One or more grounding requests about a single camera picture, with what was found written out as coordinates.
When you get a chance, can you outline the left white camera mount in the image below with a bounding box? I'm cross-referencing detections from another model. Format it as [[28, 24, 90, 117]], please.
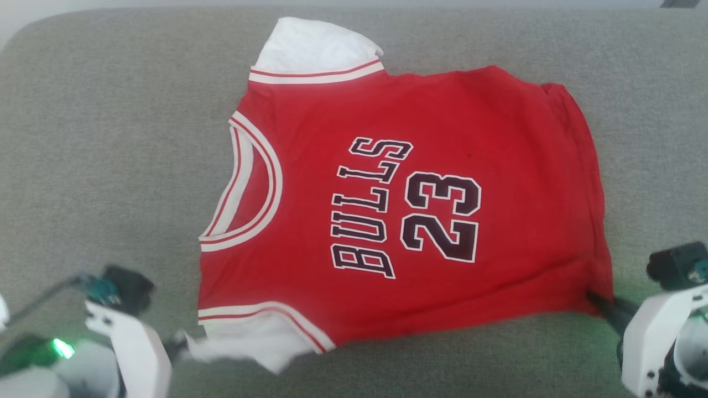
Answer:
[[84, 300, 172, 398]]

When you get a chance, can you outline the red Bulls 23 jersey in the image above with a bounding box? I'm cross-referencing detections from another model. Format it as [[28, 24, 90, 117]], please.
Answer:
[[185, 17, 615, 375]]

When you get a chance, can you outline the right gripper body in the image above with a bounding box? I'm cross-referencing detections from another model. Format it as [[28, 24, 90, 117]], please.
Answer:
[[657, 308, 708, 398]]

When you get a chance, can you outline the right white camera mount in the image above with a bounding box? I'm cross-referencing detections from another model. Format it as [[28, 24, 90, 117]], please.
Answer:
[[621, 285, 708, 398]]

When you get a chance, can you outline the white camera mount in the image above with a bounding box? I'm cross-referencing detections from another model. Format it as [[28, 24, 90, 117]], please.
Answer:
[[621, 285, 708, 398], [84, 300, 172, 398]]

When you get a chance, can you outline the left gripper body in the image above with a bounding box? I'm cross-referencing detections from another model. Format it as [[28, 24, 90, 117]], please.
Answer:
[[0, 333, 123, 398]]

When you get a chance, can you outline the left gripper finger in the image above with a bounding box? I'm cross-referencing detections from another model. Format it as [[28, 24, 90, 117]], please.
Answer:
[[165, 331, 190, 361]]

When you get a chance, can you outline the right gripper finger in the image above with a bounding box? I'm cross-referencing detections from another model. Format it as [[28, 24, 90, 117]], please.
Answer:
[[586, 290, 640, 338]]

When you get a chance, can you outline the left teal-plug camera cable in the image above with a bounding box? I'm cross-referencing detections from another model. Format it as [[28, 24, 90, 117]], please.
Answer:
[[0, 274, 119, 328]]

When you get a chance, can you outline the grey fabric sofa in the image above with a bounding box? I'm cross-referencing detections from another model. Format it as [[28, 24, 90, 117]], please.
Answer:
[[0, 6, 708, 398]]

